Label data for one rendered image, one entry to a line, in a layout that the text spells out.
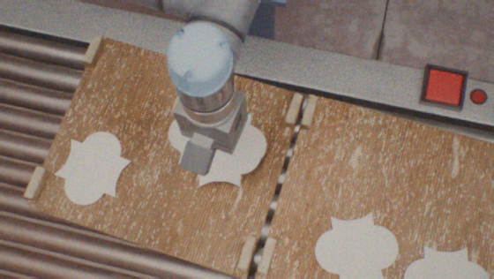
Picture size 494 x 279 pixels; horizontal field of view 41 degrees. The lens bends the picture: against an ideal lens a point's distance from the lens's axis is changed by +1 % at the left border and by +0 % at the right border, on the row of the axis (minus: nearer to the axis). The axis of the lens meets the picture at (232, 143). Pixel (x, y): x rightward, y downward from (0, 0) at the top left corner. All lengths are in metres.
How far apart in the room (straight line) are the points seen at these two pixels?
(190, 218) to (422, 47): 1.38
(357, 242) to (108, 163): 0.45
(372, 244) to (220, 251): 0.26
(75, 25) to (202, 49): 0.63
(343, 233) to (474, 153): 0.27
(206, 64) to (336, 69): 0.55
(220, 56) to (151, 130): 0.48
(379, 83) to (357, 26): 1.09
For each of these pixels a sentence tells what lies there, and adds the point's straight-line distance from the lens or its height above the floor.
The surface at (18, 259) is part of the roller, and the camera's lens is 1.24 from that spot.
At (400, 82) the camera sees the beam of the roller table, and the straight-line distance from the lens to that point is 1.28.
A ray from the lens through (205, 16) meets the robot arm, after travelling 0.80.
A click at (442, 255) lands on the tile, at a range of 1.17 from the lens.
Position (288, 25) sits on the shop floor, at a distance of 2.34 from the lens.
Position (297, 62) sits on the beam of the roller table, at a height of 0.92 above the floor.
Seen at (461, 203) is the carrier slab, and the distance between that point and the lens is 1.21.
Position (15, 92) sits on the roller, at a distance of 1.33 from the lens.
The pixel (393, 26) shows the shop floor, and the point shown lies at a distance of 2.37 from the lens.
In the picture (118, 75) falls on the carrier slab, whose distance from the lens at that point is 1.27.
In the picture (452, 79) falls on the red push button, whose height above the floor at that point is 0.93.
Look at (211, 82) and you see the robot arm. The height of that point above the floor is 1.37.
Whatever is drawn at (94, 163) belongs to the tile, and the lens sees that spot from 1.21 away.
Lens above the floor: 2.07
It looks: 72 degrees down
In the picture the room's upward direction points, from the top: 9 degrees counter-clockwise
